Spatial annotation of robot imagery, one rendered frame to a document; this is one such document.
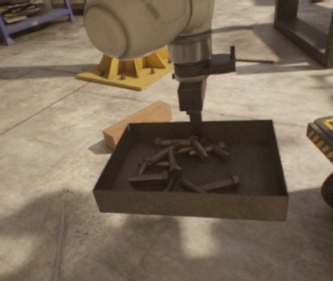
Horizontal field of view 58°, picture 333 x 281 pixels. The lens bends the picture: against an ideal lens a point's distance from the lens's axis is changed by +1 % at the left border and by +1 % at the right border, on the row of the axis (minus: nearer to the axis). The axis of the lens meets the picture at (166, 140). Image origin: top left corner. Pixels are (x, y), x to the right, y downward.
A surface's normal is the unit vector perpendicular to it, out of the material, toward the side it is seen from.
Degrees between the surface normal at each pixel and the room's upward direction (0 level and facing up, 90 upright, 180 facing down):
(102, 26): 98
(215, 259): 0
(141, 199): 90
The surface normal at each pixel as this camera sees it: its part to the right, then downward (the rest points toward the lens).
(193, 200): -0.18, 0.57
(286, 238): -0.13, -0.82
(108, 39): -0.53, 0.63
